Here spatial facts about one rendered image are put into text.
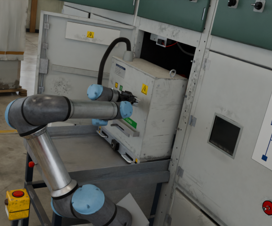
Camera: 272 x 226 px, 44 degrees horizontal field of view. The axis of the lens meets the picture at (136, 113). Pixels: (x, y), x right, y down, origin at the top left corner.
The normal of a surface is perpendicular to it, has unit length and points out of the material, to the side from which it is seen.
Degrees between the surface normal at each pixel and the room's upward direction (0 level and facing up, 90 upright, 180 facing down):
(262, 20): 90
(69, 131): 90
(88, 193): 41
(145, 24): 90
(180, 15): 90
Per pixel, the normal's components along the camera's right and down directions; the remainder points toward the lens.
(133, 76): -0.84, 0.02
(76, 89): 0.06, 0.33
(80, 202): -0.42, -0.69
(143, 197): 0.50, 0.36
